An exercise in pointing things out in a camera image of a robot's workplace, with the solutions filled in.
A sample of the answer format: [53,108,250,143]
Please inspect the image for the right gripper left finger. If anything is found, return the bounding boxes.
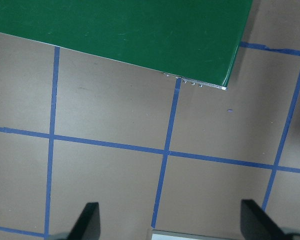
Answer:
[66,202,101,240]

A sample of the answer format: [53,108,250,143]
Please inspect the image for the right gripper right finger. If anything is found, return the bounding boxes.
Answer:
[240,199,285,240]

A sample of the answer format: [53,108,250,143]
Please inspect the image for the green conveyor belt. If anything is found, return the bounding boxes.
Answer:
[0,0,253,90]

